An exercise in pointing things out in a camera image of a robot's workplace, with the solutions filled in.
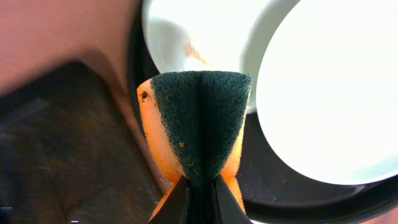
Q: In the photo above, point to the light blue plate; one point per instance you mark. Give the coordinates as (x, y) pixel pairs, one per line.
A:
(326, 91)
(184, 35)

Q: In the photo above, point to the green yellow sponge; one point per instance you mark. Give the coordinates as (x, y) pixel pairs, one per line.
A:
(194, 124)

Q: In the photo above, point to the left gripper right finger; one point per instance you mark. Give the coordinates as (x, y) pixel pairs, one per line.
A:
(226, 208)

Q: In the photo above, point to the rectangular black tray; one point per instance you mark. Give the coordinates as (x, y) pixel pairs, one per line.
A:
(68, 156)

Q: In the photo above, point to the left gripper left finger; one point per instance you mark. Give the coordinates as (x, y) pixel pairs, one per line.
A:
(175, 208)

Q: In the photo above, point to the round black tray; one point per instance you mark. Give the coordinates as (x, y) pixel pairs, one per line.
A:
(273, 192)

